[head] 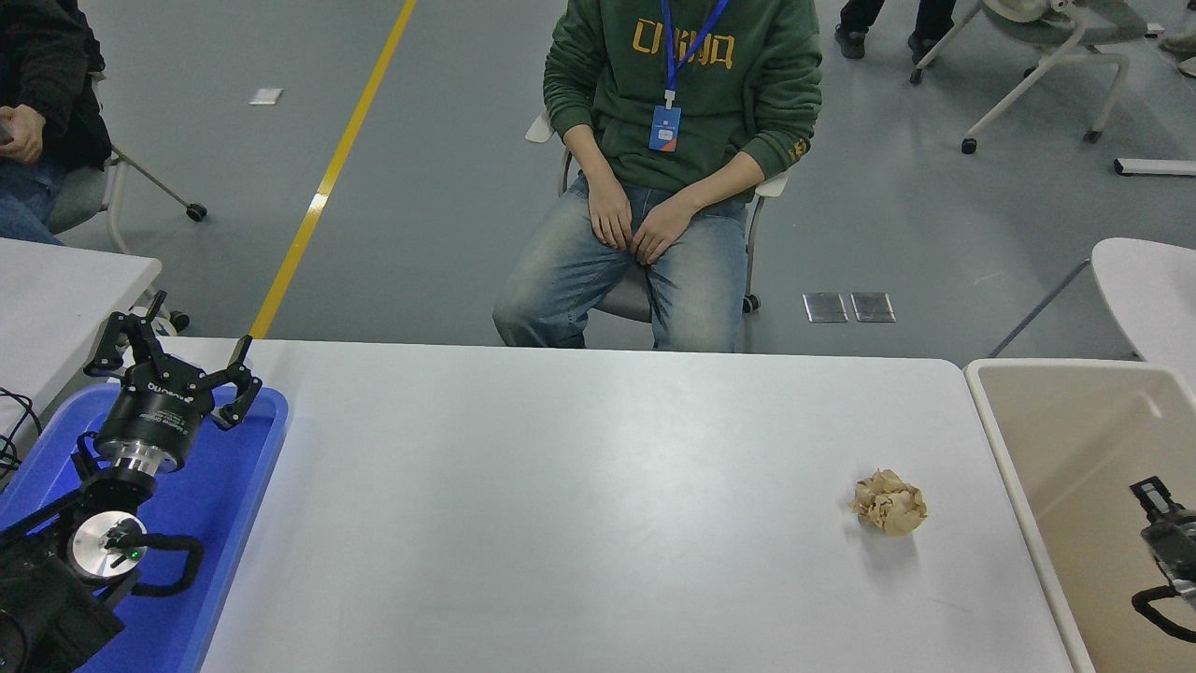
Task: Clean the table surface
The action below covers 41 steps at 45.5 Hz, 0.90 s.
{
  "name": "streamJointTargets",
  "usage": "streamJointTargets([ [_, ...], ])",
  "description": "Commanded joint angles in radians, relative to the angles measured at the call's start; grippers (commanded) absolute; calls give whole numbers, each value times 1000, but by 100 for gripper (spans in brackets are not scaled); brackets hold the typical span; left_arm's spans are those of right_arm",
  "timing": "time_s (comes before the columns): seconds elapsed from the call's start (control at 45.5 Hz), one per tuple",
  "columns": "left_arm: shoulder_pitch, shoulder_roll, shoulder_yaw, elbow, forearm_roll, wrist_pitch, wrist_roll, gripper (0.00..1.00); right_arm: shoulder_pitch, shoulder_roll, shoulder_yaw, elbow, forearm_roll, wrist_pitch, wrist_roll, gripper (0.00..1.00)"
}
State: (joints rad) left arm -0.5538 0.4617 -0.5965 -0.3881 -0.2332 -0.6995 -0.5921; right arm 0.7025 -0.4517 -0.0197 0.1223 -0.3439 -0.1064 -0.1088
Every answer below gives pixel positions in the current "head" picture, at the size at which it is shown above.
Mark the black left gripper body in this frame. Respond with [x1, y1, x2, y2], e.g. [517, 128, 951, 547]
[97, 363, 216, 463]

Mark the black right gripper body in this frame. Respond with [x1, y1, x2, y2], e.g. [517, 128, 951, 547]
[1145, 512, 1196, 573]

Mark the tan paper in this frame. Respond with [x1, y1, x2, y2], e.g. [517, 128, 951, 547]
[850, 469, 930, 538]

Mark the person's hand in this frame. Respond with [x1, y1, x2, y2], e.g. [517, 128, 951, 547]
[0, 105, 45, 165]

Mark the person's right hand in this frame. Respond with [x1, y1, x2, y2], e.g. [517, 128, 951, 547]
[589, 173, 636, 251]

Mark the person's left hand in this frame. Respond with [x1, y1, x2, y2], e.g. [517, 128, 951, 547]
[631, 194, 702, 265]

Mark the white caster foot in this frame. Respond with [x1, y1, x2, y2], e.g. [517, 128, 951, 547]
[131, 304, 192, 337]

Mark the white side table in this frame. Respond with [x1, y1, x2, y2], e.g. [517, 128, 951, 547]
[0, 236, 164, 440]

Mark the large pale bin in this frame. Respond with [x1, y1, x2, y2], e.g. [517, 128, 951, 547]
[964, 358, 1196, 673]

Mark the blue plastic tray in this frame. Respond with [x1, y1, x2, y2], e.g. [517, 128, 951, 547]
[0, 381, 291, 673]

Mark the grey wheeled chair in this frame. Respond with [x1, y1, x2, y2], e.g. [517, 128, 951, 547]
[47, 70, 208, 255]

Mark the white round table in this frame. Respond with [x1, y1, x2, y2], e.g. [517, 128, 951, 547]
[990, 237, 1196, 379]

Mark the white flat bar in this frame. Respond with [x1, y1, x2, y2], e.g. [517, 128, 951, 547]
[1114, 157, 1196, 178]

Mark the white office chair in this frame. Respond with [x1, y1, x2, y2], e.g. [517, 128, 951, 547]
[525, 110, 793, 323]

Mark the blue id badge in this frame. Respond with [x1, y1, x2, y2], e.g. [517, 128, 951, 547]
[649, 105, 683, 153]

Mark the black cable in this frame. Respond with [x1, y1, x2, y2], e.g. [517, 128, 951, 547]
[0, 386, 45, 487]

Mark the white wheeled chair frame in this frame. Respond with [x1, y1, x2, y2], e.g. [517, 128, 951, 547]
[911, 0, 1132, 155]

